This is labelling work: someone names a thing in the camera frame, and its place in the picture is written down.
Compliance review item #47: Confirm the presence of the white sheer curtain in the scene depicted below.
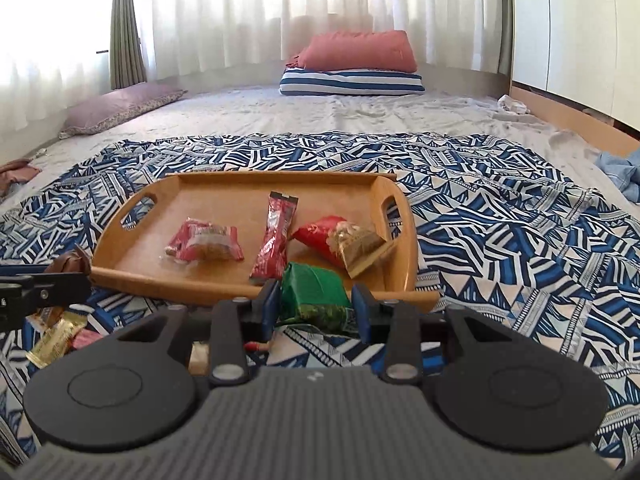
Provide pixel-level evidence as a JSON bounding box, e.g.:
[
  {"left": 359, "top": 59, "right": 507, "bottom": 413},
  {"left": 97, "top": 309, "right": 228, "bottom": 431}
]
[{"left": 0, "top": 0, "right": 513, "bottom": 131}]

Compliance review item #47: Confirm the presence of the red clear cake packet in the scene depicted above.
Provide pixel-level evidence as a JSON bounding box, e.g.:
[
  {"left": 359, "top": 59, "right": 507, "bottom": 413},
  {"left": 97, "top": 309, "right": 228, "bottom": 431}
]
[{"left": 160, "top": 217, "right": 246, "bottom": 262}]

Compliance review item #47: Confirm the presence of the long red stick packet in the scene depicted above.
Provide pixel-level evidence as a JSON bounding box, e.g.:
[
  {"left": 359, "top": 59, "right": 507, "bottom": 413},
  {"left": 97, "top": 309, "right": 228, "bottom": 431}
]
[{"left": 249, "top": 191, "right": 300, "bottom": 286}]

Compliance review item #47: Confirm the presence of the green curtain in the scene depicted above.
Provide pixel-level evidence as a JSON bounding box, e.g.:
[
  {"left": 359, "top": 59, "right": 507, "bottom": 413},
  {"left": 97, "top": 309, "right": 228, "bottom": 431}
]
[
  {"left": 500, "top": 0, "right": 516, "bottom": 78},
  {"left": 109, "top": 0, "right": 148, "bottom": 91}
]

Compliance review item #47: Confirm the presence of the blue striped pillow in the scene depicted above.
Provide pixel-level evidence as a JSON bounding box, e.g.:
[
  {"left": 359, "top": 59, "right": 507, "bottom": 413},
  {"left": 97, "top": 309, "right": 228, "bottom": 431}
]
[{"left": 278, "top": 67, "right": 426, "bottom": 97}]

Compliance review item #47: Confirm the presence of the wooden tray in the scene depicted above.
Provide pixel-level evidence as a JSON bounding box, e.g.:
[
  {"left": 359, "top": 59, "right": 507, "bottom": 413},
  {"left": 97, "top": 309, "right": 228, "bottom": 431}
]
[{"left": 89, "top": 170, "right": 441, "bottom": 313}]

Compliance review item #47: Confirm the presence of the purple pillow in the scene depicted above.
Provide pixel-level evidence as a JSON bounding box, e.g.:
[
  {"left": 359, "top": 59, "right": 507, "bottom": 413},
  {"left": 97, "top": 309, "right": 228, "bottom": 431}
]
[{"left": 59, "top": 83, "right": 188, "bottom": 140}]

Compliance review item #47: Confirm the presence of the red pillow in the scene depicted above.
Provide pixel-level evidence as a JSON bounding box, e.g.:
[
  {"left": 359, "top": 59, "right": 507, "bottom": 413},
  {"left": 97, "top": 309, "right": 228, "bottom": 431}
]
[{"left": 285, "top": 30, "right": 418, "bottom": 73}]

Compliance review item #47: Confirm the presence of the wooden bed frame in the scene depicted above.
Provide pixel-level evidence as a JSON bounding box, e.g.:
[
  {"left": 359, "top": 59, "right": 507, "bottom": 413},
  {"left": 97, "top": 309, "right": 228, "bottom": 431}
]
[{"left": 507, "top": 82, "right": 640, "bottom": 158}]

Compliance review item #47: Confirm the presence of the clear bean packet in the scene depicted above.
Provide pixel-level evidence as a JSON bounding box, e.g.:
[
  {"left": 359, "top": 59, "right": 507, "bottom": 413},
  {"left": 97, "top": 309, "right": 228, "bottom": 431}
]
[{"left": 189, "top": 341, "right": 210, "bottom": 377}]

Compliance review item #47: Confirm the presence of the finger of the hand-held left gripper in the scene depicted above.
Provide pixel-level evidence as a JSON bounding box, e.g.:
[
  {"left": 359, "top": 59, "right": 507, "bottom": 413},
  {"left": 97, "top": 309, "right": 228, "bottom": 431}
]
[{"left": 20, "top": 271, "right": 93, "bottom": 311}]

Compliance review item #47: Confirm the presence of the white wardrobe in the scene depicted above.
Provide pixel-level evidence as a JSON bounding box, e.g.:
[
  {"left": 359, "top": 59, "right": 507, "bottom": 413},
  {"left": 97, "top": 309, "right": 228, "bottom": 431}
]
[{"left": 510, "top": 0, "right": 640, "bottom": 133}]

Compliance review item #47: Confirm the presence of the blue patterned blanket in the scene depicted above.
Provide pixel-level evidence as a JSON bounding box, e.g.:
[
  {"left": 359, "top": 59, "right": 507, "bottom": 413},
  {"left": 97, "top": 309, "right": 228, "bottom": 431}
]
[{"left": 0, "top": 131, "right": 640, "bottom": 471}]

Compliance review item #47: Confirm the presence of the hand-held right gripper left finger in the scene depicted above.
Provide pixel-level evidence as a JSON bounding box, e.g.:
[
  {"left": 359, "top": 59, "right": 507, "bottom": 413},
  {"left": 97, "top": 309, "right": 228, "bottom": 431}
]
[{"left": 117, "top": 279, "right": 282, "bottom": 386}]

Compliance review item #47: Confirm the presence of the red dark biscuit packet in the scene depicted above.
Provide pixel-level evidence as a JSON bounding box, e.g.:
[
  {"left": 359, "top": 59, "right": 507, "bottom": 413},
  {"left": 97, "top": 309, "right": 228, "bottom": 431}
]
[{"left": 31, "top": 306, "right": 68, "bottom": 333}]

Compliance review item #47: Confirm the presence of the red caramel biscuit packet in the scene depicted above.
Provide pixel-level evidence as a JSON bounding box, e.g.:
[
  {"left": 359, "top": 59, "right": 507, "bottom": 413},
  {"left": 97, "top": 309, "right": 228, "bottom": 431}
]
[{"left": 71, "top": 329, "right": 106, "bottom": 352}]

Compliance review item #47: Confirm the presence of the grey bed sheet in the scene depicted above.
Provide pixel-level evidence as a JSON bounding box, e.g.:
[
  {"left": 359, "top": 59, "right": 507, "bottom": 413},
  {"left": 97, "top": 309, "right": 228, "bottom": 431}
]
[{"left": 0, "top": 85, "right": 640, "bottom": 221}]

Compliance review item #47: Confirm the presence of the white crumpled cloth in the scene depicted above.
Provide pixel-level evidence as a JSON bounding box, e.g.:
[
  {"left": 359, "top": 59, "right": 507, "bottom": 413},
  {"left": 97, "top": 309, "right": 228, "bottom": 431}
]
[{"left": 497, "top": 94, "right": 531, "bottom": 116}]

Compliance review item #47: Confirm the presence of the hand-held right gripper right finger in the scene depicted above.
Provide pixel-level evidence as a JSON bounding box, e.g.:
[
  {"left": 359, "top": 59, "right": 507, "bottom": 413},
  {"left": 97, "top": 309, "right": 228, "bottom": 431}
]
[{"left": 351, "top": 284, "right": 523, "bottom": 385}]

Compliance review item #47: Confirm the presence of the green snack packet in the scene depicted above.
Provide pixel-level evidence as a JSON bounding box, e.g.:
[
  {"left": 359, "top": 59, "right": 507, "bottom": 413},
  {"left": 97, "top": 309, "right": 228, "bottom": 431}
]
[{"left": 275, "top": 262, "right": 358, "bottom": 338}]

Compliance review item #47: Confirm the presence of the gold snack packet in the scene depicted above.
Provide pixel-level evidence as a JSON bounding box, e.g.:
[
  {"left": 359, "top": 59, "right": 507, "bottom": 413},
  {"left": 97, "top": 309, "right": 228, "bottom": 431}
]
[{"left": 25, "top": 310, "right": 88, "bottom": 368}]

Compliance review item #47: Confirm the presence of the brown nut packet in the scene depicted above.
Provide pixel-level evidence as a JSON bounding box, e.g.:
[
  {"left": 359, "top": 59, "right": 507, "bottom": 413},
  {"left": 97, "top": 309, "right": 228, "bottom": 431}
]
[{"left": 44, "top": 246, "right": 93, "bottom": 276}]

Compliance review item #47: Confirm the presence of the red mixed nut packet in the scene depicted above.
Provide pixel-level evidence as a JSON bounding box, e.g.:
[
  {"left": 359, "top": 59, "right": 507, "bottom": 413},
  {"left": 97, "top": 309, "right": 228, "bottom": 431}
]
[{"left": 291, "top": 216, "right": 396, "bottom": 280}]

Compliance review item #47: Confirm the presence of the light blue cloth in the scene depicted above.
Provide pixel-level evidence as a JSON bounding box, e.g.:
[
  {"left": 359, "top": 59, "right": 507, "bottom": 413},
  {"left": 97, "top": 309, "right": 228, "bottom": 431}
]
[{"left": 594, "top": 150, "right": 640, "bottom": 191}]

